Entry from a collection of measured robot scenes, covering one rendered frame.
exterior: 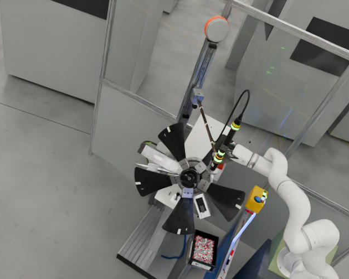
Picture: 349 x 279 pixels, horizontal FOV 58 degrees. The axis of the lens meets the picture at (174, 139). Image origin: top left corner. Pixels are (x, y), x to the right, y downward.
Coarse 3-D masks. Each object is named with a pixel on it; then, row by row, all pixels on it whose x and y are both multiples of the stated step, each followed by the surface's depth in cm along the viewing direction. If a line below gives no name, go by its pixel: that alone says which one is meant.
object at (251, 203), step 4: (256, 188) 223; (260, 188) 224; (252, 192) 220; (256, 192) 220; (260, 192) 222; (252, 196) 216; (256, 196) 217; (260, 196) 219; (248, 200) 216; (252, 200) 214; (264, 200) 217; (248, 204) 217; (252, 204) 215; (256, 204) 214; (260, 204) 213; (248, 208) 219; (252, 208) 217; (256, 208) 215; (260, 208) 214; (256, 212) 217
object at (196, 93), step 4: (192, 88) 225; (196, 88) 226; (200, 88) 226; (192, 92) 224; (196, 92) 222; (200, 92) 223; (192, 96) 223; (196, 96) 219; (200, 96) 220; (192, 100) 222; (196, 100) 222; (200, 100) 222
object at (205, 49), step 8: (208, 40) 205; (208, 48) 208; (200, 56) 215; (200, 64) 215; (208, 64) 216; (200, 72) 220; (192, 80) 226; (184, 96) 239; (184, 104) 238; (184, 112) 243; (176, 120) 254; (184, 120) 249; (184, 128) 255; (152, 200) 317
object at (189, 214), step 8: (184, 200) 195; (192, 200) 200; (176, 208) 193; (184, 208) 196; (192, 208) 200; (168, 216) 192; (176, 216) 193; (184, 216) 196; (192, 216) 200; (168, 224) 192; (176, 224) 194; (184, 224) 196; (192, 224) 199; (176, 232) 194; (184, 232) 196; (192, 232) 199
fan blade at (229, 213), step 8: (216, 184) 199; (208, 192) 192; (216, 192) 193; (224, 192) 195; (232, 192) 196; (240, 192) 196; (216, 200) 190; (224, 200) 191; (232, 200) 192; (240, 200) 193; (224, 208) 189; (232, 208) 189; (240, 208) 190; (224, 216) 187; (232, 216) 187
